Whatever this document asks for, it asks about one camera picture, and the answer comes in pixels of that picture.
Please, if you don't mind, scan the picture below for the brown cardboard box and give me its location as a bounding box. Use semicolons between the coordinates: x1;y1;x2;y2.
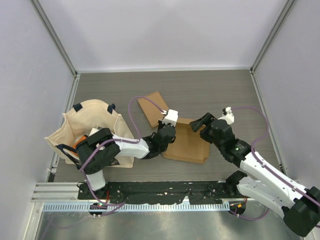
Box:
137;91;169;128
162;117;210;164

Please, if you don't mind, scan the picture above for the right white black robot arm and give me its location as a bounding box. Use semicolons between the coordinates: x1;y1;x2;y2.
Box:
190;113;320;237

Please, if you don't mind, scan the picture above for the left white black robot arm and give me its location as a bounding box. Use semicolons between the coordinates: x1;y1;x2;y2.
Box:
75;123;176;200

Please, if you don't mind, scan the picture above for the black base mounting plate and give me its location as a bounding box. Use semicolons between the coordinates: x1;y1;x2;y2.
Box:
77;180;257;205

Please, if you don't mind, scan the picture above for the orange item in bag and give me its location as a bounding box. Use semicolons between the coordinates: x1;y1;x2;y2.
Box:
72;135;88;149

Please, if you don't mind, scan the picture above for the beige canvas tote bag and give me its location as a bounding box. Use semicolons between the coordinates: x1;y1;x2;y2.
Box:
45;99;134;165

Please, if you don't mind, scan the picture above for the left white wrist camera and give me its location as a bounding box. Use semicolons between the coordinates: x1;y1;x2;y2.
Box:
161;109;179;127

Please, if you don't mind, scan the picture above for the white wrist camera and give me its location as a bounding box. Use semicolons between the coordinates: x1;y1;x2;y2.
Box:
161;109;179;127
219;106;235;125

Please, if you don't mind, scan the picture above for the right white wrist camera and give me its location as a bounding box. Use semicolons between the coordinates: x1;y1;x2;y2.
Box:
219;106;235;125

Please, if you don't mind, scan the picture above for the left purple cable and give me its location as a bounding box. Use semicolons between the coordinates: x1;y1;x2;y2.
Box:
78;96;167;217

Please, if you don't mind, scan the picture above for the white slotted cable duct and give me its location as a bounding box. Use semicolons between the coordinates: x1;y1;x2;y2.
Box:
42;201;230;213

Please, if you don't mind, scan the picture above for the aluminium front rail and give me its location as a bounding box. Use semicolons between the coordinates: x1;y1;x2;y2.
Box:
31;179;305;202

